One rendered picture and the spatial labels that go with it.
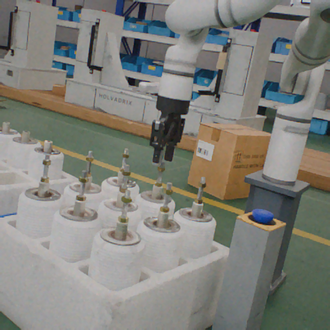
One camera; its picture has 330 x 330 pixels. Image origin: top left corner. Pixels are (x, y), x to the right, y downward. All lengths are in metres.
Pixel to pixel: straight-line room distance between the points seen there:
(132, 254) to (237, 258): 0.20
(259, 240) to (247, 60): 2.17
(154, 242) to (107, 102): 2.57
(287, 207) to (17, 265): 0.70
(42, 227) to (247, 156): 1.28
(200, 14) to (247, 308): 0.58
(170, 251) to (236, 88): 2.15
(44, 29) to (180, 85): 3.25
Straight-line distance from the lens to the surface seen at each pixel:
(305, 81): 1.23
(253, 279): 0.88
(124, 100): 3.31
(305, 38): 0.99
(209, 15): 0.96
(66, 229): 0.88
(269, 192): 1.25
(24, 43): 4.09
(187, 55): 0.99
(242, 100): 2.95
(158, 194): 1.07
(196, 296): 0.99
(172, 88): 0.99
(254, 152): 2.11
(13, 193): 1.25
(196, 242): 0.99
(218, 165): 2.05
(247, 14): 0.93
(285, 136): 1.24
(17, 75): 4.05
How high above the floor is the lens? 0.58
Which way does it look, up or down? 14 degrees down
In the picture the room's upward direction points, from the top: 10 degrees clockwise
